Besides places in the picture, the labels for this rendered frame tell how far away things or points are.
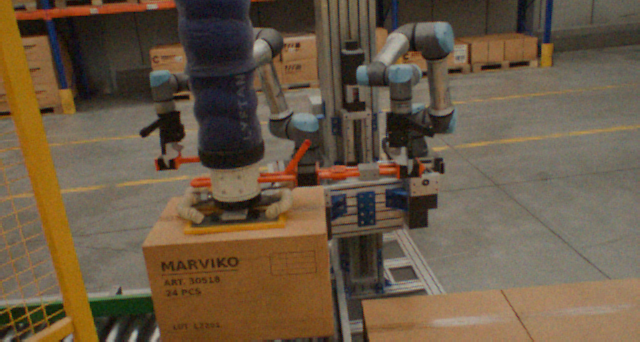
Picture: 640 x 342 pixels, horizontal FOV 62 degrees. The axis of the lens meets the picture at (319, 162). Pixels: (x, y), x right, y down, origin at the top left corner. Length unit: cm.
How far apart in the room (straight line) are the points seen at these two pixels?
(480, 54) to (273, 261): 839
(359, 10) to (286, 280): 128
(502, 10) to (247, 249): 998
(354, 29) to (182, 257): 129
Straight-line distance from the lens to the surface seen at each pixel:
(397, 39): 215
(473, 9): 1111
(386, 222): 258
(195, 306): 191
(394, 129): 181
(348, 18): 250
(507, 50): 1007
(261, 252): 177
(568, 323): 233
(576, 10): 1212
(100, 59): 1058
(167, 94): 208
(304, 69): 901
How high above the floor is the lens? 188
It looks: 20 degrees down
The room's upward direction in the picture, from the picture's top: 4 degrees counter-clockwise
